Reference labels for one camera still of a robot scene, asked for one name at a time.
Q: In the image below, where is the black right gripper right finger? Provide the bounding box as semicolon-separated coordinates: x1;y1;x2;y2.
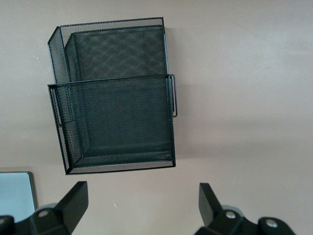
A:
195;182;296;235

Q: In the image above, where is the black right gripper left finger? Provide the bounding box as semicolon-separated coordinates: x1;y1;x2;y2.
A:
0;181;89;235

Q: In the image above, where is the silver laptop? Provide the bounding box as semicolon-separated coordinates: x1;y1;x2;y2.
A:
0;171;39;217

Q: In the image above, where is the black mesh two-tier tray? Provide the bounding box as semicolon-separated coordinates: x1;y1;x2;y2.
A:
46;16;179;176

